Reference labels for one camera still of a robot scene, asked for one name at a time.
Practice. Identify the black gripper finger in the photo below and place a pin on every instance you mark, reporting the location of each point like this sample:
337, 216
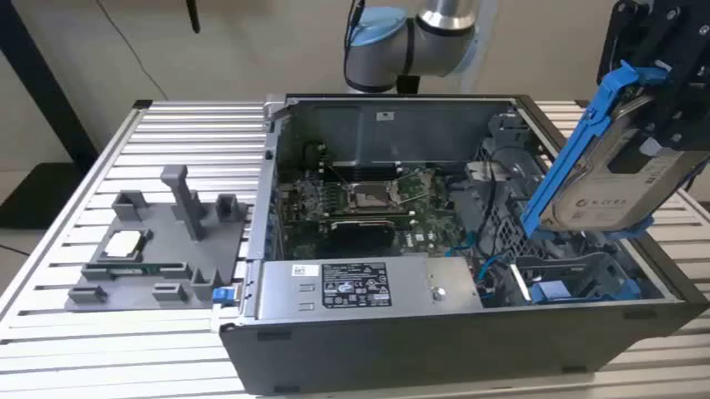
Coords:
614, 37
687, 83

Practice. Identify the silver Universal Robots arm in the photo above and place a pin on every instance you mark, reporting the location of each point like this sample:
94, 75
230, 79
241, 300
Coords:
383, 54

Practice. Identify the black table corner cap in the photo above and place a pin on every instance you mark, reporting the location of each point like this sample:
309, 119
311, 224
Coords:
583, 104
141, 104

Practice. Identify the black RAM slots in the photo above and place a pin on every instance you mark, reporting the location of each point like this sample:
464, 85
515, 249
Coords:
360, 167

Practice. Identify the green motherboard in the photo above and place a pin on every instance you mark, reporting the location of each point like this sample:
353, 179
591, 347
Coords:
432, 232

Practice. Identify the CPU socket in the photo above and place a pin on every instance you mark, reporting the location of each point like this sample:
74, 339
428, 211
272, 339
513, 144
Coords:
368, 195

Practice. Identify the thin locking lever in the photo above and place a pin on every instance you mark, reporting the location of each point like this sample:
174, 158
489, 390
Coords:
339, 173

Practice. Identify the black graphics card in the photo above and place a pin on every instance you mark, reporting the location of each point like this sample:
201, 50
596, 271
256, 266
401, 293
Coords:
360, 234

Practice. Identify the black antenna rod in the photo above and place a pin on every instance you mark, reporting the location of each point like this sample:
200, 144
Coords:
192, 14

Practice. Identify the silver power supply unit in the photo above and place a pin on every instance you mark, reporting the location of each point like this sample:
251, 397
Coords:
293, 291

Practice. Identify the open black PC case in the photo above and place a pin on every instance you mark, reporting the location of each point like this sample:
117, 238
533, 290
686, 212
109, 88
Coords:
388, 353

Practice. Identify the grey parts rack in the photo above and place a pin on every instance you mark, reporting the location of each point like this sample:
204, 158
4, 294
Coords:
165, 232

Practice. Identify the blue case latch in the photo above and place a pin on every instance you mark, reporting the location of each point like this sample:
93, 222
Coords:
221, 295

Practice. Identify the silver CPU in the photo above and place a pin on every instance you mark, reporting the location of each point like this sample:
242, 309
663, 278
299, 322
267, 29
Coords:
126, 244

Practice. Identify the green RAM stick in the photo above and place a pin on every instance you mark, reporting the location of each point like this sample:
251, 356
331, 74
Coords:
145, 270

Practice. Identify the black stand with base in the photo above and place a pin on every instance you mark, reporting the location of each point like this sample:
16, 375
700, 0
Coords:
38, 191

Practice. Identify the silver metal bracket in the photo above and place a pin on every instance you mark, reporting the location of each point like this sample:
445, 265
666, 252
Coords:
483, 172

